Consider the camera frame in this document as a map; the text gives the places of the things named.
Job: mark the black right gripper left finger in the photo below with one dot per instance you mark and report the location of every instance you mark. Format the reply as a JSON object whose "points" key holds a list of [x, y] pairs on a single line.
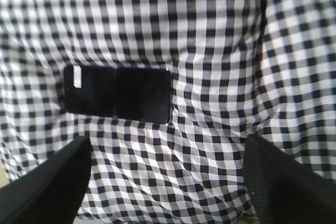
{"points": [[53, 191]]}

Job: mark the black smartphone with sticker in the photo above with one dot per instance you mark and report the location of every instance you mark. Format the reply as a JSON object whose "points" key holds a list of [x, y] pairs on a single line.
{"points": [[138, 94]]}

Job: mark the black white checkered quilt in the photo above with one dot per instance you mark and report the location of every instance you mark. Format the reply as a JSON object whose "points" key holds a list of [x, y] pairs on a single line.
{"points": [[238, 67]]}

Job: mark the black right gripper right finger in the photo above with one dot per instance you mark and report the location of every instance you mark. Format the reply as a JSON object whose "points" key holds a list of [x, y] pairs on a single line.
{"points": [[281, 189]]}

